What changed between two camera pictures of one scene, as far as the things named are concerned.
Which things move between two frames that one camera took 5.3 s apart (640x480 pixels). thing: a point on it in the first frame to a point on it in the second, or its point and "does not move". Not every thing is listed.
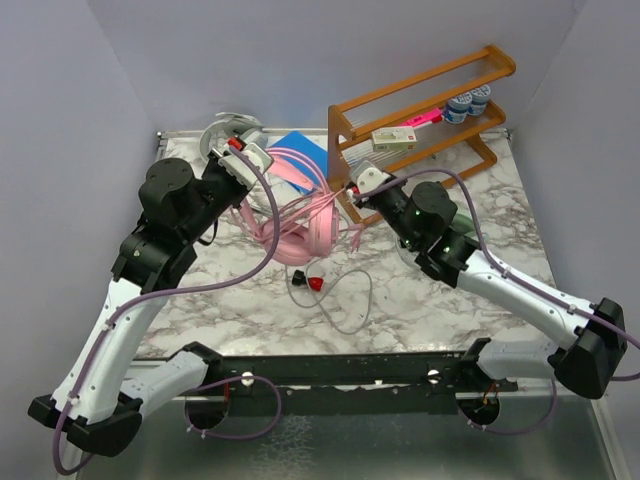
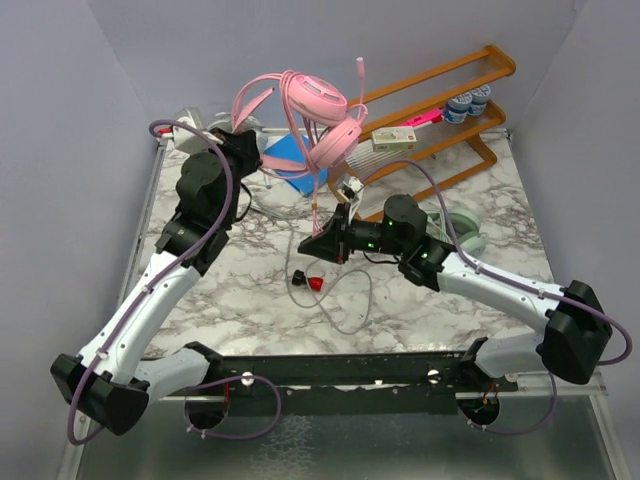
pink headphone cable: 307,209 to 284,75
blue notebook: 300,143 does not move
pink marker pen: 434,115 does not move
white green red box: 386,139 does not move
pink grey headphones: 309,235 to 331,127
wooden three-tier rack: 391,148 does not move
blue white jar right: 479,100 does not move
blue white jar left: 456,108 does not move
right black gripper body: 391,205 to 345,233
